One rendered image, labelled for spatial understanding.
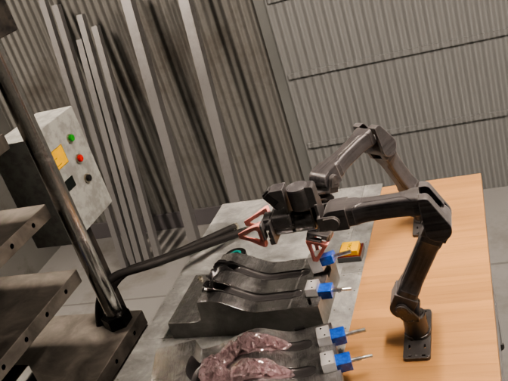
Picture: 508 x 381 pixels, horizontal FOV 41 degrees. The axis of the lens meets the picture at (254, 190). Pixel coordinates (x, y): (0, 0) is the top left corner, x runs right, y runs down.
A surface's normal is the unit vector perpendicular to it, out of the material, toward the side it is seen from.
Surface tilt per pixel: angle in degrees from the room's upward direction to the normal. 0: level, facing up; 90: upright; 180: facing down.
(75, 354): 0
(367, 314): 0
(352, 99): 90
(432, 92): 90
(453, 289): 0
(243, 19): 90
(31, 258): 90
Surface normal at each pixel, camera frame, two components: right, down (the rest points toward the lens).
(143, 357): -0.28, -0.87
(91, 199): 0.92, -0.12
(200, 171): -0.24, 0.48
